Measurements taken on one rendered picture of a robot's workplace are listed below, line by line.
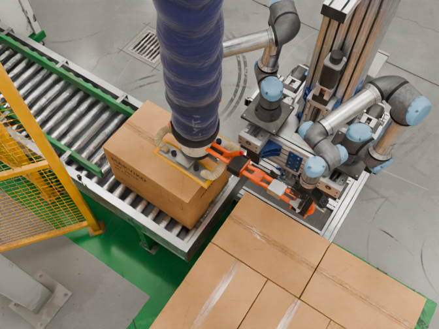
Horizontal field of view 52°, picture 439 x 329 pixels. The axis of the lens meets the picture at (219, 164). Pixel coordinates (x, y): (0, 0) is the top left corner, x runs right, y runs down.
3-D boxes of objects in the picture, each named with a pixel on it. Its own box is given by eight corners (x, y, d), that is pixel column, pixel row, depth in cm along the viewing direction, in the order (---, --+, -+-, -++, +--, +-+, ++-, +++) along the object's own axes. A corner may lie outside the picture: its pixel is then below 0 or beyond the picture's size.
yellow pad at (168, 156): (152, 153, 227) (151, 148, 222) (165, 140, 231) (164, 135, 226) (206, 189, 218) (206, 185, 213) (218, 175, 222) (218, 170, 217)
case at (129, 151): (115, 179, 283) (101, 145, 248) (155, 135, 299) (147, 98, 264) (191, 230, 267) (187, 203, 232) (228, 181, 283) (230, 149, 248)
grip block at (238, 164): (225, 170, 212) (225, 164, 206) (236, 155, 216) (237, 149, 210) (239, 179, 209) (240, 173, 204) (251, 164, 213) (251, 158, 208)
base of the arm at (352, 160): (341, 137, 242) (345, 126, 234) (366, 150, 238) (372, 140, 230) (328, 156, 236) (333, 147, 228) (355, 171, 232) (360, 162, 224)
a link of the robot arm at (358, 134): (353, 130, 233) (361, 115, 221) (372, 149, 227) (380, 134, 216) (336, 141, 229) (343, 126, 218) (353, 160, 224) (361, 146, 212)
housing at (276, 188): (265, 192, 206) (266, 188, 202) (274, 181, 209) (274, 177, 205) (278, 200, 204) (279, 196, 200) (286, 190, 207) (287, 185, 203)
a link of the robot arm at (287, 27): (306, 46, 201) (201, 73, 206) (300, 29, 207) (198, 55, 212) (305, 28, 191) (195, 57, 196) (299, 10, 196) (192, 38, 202)
